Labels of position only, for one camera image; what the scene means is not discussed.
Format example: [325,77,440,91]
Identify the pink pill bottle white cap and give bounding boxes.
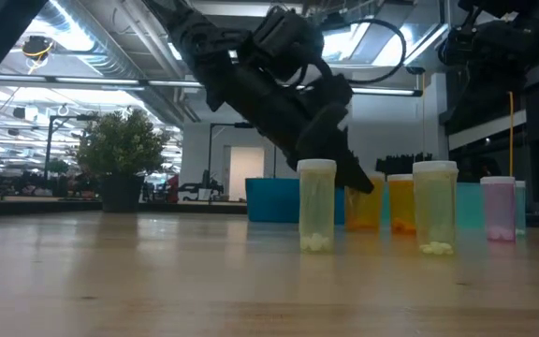
[479,176,517,243]

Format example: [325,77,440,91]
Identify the orange pill bottle white cap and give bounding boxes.
[386,173,416,236]
[343,170,386,232]

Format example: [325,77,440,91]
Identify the black gantry frame with camera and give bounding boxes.
[208,122,279,179]

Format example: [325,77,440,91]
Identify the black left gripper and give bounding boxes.
[194,32,375,195]

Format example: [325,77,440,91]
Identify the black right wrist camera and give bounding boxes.
[437,22,485,69]

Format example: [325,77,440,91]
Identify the translucent teal plastic bin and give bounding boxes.
[381,182,482,230]

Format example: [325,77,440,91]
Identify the long ceiling light bar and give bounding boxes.
[0,73,423,97]

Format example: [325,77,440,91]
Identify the yellow-green bottle oval pills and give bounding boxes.
[412,160,459,256]

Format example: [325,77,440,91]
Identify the green leafy plant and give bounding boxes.
[66,110,171,178]

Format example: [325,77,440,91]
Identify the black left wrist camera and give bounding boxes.
[250,7,326,83]

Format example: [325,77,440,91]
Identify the blue plastic bin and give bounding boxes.
[244,177,346,225]

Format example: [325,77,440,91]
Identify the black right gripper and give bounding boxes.
[447,16,539,136]

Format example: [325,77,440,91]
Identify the red background item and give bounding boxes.
[166,173,181,203]

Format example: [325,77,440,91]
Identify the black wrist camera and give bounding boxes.
[250,7,326,83]
[437,22,485,69]

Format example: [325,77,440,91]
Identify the yellow ceiling cable coil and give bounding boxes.
[21,35,55,76]

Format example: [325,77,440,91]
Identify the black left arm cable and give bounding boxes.
[297,18,408,87]

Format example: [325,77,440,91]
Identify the thin black metal frame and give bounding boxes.
[44,114,100,182]

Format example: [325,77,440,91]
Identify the yellow-green bottle round pills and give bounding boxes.
[297,158,338,256]

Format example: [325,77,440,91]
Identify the dark plant pot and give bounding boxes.
[99,173,145,213]

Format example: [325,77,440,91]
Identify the pale teal pill bottle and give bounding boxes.
[515,180,528,237]

